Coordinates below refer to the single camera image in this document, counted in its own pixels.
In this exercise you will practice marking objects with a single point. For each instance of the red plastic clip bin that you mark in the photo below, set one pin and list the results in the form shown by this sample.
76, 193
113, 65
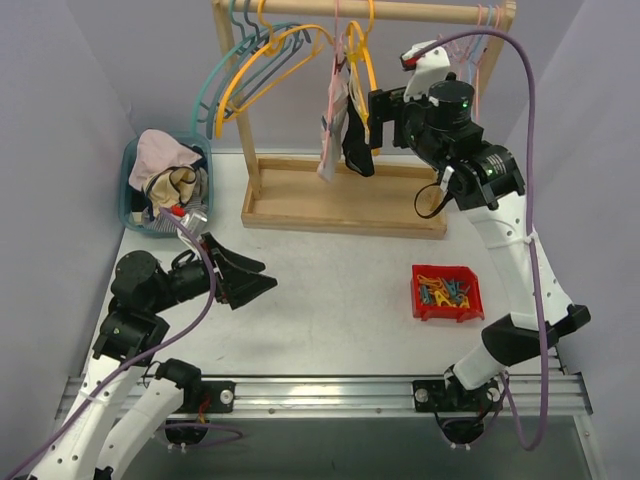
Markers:
459, 315

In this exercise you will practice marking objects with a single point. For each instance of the wooden clothes rack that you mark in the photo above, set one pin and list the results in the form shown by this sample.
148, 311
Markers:
286, 193

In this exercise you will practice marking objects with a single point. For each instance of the pile of clothes in basket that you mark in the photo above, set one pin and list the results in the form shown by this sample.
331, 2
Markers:
166, 172

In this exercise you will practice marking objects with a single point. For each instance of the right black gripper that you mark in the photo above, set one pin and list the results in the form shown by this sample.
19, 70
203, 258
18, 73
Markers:
378, 116

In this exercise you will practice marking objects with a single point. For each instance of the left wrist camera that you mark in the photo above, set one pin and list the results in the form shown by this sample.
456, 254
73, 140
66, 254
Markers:
194, 221

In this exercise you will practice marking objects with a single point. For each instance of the pink wire hanger with garment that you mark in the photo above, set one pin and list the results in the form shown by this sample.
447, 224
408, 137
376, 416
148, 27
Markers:
338, 58

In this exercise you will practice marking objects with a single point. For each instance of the white pink hanging underwear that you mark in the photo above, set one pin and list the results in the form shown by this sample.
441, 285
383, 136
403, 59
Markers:
332, 123

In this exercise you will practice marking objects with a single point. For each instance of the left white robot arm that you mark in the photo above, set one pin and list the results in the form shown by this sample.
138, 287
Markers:
97, 440

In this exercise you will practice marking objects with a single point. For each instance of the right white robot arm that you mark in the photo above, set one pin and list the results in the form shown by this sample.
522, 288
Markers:
486, 183

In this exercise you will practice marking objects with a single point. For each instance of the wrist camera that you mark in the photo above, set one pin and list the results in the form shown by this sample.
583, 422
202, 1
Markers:
194, 221
427, 69

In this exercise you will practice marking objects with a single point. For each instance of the teal plastic hanger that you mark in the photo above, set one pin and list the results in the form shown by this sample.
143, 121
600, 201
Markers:
220, 75

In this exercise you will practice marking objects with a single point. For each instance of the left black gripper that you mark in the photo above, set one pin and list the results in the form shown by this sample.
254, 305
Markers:
222, 275

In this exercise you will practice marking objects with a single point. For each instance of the yellow plastic hanger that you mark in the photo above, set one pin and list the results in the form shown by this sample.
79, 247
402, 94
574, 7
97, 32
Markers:
356, 53
260, 55

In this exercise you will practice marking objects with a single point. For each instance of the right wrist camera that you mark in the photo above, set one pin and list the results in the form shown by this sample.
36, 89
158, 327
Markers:
427, 69

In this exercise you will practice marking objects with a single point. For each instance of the light blue wire hanger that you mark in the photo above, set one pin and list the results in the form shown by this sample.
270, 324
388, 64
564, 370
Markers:
473, 54

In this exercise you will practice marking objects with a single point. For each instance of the colourful clothes pegs in bin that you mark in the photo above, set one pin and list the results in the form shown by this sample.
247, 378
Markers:
443, 292

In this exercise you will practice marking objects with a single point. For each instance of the teal plastic laundry basket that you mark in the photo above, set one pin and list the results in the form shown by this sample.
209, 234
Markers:
133, 208

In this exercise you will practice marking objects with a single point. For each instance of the black underwear with beige band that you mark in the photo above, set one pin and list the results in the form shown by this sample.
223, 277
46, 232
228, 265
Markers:
357, 153

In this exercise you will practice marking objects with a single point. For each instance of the aluminium mounting rail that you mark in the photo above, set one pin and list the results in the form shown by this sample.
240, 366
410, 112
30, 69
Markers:
253, 397

